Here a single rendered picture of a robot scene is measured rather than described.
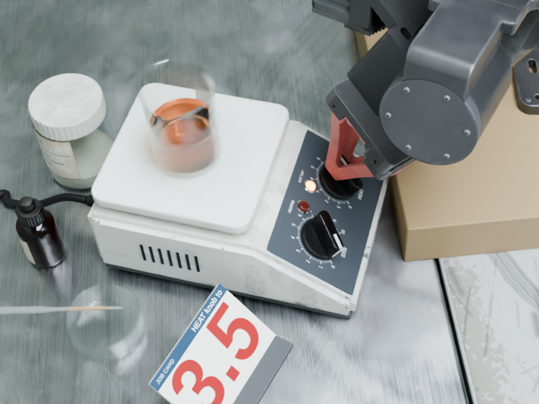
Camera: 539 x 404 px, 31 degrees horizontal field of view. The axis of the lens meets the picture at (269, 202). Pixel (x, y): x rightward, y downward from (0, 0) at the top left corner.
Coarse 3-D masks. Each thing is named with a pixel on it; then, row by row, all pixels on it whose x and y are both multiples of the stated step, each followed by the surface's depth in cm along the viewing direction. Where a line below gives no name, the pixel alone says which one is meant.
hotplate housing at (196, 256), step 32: (288, 128) 73; (288, 160) 72; (384, 192) 75; (96, 224) 69; (128, 224) 69; (160, 224) 68; (256, 224) 68; (128, 256) 71; (160, 256) 70; (192, 256) 69; (224, 256) 68; (256, 256) 67; (256, 288) 70; (288, 288) 69; (320, 288) 68
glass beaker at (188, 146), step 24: (144, 72) 65; (168, 72) 66; (192, 72) 66; (144, 96) 65; (168, 96) 68; (192, 96) 68; (168, 120) 62; (192, 120) 64; (216, 120) 66; (168, 144) 65; (192, 144) 65; (216, 144) 67; (168, 168) 68; (192, 168) 67
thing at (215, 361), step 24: (216, 312) 68; (240, 312) 69; (216, 336) 67; (240, 336) 68; (264, 336) 69; (192, 360) 66; (216, 360) 67; (240, 360) 68; (168, 384) 64; (192, 384) 65; (216, 384) 66
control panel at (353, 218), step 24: (312, 144) 73; (312, 168) 72; (288, 192) 70; (312, 192) 71; (360, 192) 73; (288, 216) 69; (312, 216) 70; (336, 216) 71; (360, 216) 72; (288, 240) 68; (360, 240) 71; (312, 264) 68; (336, 264) 69; (360, 264) 70
